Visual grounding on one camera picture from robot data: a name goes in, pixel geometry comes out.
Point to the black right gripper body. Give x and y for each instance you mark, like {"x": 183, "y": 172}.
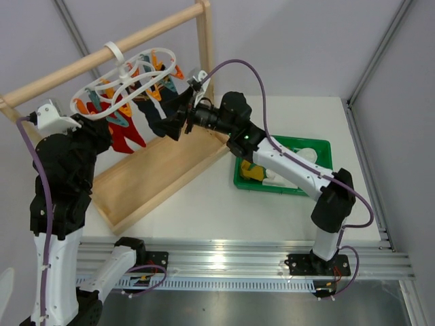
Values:
{"x": 189, "y": 123}

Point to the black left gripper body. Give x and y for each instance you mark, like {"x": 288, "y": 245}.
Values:
{"x": 90, "y": 136}

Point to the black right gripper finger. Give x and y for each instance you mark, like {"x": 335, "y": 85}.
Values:
{"x": 172, "y": 126}
{"x": 171, "y": 106}

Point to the white plastic clip hanger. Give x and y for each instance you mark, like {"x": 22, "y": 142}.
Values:
{"x": 130, "y": 78}

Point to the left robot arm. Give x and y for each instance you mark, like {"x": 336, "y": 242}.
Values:
{"x": 65, "y": 163}

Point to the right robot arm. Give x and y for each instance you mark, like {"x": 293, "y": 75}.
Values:
{"x": 331, "y": 191}

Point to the red sock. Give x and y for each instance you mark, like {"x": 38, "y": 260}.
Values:
{"x": 129, "y": 131}
{"x": 115, "y": 122}

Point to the wooden drying rack stand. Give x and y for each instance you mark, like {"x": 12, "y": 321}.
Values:
{"x": 129, "y": 190}

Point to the yellow sock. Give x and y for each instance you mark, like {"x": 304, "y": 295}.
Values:
{"x": 251, "y": 171}

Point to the green plastic tray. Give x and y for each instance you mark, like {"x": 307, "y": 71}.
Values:
{"x": 294, "y": 166}

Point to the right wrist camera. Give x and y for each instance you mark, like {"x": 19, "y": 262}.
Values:
{"x": 198, "y": 79}

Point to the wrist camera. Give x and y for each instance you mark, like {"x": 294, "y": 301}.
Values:
{"x": 48, "y": 117}
{"x": 198, "y": 79}

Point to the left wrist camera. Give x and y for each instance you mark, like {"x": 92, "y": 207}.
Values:
{"x": 48, "y": 117}

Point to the aluminium mounting rail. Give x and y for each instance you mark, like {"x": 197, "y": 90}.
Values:
{"x": 243, "y": 266}

